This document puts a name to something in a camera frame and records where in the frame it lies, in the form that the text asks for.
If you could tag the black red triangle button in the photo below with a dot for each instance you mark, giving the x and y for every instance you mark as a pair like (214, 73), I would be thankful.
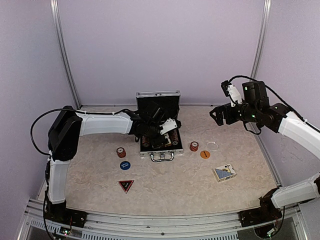
(126, 185)

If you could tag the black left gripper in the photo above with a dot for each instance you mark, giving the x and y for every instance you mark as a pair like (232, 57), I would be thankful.
(151, 139)

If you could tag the right aluminium corner post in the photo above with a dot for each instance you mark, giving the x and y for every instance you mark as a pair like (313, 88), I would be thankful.
(261, 38)

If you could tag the blue small blind button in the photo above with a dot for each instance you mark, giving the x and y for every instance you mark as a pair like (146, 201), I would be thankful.
(125, 165)

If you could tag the orange big blind button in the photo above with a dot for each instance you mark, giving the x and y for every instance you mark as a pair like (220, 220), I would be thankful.
(205, 154)

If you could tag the left aluminium corner post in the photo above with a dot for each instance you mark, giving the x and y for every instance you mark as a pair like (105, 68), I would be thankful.
(54, 5)

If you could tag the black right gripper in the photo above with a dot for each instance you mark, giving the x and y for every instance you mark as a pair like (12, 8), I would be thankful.
(230, 119)

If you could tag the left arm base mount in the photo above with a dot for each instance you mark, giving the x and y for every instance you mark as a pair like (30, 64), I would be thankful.
(59, 213)

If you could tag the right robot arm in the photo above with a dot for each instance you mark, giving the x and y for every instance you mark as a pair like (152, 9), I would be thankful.
(300, 140)

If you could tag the brown black chip row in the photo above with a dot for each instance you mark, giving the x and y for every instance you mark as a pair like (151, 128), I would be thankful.
(174, 137)

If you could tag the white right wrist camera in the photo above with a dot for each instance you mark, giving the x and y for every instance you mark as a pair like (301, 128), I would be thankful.
(232, 92)

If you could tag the blue playing card deck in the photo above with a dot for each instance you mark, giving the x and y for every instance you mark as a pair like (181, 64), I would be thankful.
(224, 172)

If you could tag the orange chip stack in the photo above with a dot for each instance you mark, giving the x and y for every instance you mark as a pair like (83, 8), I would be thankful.
(194, 146)
(121, 153)

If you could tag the aluminium poker case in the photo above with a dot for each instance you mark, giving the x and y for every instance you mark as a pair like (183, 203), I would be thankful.
(170, 101)

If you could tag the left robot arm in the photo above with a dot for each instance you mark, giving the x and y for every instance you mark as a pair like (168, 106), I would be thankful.
(70, 125)

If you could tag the orange chip row in case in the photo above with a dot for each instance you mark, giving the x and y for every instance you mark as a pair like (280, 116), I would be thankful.
(145, 141)

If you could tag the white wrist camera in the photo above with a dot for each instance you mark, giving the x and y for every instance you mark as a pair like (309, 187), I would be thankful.
(232, 92)
(168, 125)

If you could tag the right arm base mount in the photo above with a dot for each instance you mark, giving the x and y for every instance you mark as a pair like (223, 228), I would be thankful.
(261, 215)

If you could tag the clear round dealer button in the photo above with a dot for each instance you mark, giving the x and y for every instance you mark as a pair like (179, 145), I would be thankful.
(212, 146)

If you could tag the aluminium corner post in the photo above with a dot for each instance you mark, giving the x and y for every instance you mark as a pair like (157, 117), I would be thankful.
(54, 5)
(261, 38)

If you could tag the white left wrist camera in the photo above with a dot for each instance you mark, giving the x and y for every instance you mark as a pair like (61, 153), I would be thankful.
(168, 125)

